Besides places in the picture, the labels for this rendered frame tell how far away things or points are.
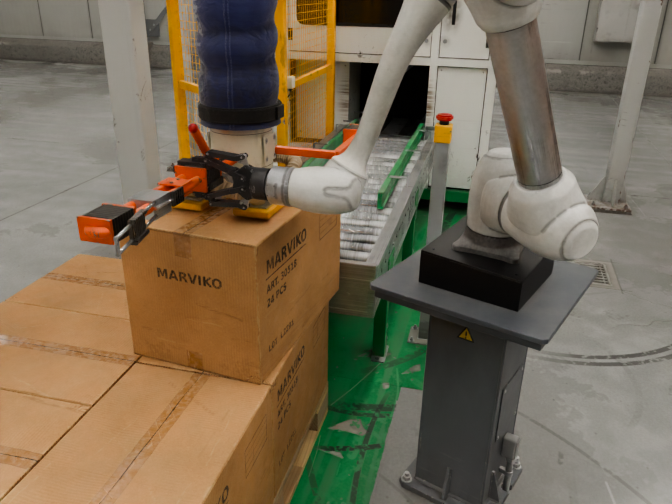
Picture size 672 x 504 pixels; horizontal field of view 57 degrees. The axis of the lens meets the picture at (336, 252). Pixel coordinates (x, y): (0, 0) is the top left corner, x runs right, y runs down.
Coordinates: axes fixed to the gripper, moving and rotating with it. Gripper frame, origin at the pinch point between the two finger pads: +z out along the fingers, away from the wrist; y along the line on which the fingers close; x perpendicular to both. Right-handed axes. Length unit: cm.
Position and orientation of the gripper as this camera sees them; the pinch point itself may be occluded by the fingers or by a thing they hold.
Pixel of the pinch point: (192, 176)
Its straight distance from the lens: 152.8
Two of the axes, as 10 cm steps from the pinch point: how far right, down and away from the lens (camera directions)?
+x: 2.9, -3.8, 8.8
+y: -0.2, 9.2, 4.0
